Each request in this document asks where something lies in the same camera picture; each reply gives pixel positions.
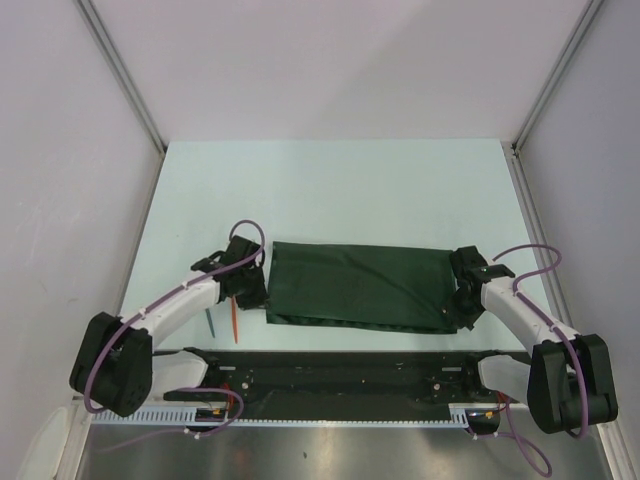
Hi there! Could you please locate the dark green cloth napkin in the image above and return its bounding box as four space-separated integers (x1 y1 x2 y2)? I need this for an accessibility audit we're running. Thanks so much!
266 242 457 335

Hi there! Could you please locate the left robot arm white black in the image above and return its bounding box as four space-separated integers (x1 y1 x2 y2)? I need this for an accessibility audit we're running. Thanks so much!
69 235 267 417

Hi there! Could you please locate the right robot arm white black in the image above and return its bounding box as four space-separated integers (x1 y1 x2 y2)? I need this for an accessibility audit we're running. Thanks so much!
443 246 619 437

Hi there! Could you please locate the orange plastic fork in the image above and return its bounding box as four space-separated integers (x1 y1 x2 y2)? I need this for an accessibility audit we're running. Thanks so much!
230 297 239 345

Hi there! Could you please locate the teal plastic utensil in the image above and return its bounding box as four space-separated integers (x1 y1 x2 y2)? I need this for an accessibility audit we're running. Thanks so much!
205 309 216 339

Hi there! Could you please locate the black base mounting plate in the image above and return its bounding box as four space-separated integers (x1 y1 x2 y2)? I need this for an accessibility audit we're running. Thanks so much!
152 350 530 420

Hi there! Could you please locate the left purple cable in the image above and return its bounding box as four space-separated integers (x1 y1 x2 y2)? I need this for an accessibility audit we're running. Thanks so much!
83 219 266 441

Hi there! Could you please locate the right aluminium table rail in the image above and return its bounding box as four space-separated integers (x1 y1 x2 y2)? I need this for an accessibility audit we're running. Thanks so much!
501 142 574 327

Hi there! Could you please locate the white slotted cable duct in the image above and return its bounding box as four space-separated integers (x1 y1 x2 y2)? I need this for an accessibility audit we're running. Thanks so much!
91 404 502 431

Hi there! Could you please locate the left aluminium frame post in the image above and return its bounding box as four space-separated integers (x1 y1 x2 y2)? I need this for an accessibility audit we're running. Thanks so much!
73 0 168 158

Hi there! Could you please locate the aluminium frame post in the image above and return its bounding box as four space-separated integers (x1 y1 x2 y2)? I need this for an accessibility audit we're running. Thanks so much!
73 0 168 158
510 0 607 155

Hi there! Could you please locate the right aluminium frame post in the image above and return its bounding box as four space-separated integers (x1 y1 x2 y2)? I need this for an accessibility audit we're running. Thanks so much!
510 0 607 155

